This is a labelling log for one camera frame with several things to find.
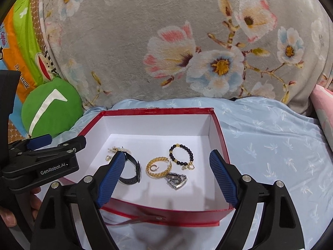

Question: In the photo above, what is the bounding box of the black wrist watch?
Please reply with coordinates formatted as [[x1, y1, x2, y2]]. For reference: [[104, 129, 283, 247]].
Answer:
[[118, 152, 142, 184]]

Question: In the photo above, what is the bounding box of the grey floral pillow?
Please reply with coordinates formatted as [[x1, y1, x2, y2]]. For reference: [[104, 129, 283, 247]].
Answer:
[[39, 0, 333, 118]]

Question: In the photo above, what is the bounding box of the red cardboard box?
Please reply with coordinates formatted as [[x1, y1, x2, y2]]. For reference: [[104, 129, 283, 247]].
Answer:
[[59, 107, 236, 226]]

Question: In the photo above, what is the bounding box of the pink cartoon pillow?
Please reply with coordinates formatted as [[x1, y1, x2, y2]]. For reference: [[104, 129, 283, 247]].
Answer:
[[311, 85, 333, 153]]

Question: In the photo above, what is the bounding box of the light blue bed sheet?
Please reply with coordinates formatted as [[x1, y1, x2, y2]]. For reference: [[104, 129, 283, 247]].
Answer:
[[70, 96, 333, 250]]

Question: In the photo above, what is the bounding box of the person's left hand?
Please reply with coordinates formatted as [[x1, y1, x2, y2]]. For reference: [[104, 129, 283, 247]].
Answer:
[[0, 186, 43, 230]]

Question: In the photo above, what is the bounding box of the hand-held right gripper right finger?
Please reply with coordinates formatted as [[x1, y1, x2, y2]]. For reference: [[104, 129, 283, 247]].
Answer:
[[209, 150, 305, 250]]

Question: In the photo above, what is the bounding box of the colourful printed cloth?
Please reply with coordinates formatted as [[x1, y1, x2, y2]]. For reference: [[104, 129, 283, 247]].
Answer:
[[0, 0, 64, 144]]

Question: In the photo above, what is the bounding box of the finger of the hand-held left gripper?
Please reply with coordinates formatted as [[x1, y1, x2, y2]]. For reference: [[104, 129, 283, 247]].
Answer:
[[18, 135, 87, 162], [9, 134, 53, 153]]

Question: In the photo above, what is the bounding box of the gold chain bracelet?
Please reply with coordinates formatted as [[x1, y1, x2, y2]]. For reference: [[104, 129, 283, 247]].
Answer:
[[146, 156, 173, 179]]

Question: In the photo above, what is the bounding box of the white pearl necklace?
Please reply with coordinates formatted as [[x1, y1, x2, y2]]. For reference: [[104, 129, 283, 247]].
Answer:
[[108, 146, 132, 155]]

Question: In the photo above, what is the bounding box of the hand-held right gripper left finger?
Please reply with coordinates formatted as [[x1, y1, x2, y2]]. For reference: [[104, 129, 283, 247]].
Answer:
[[30, 151, 126, 250]]

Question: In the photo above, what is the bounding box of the green round cushion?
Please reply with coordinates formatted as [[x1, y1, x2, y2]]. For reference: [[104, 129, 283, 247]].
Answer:
[[21, 79, 84, 138]]

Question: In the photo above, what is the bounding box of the silver metal watch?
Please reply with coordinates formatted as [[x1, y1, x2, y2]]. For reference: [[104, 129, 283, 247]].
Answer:
[[165, 172, 189, 191]]

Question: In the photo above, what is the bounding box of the black bead bracelet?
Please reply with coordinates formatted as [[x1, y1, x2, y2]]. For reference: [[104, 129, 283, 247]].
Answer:
[[169, 143, 195, 166]]

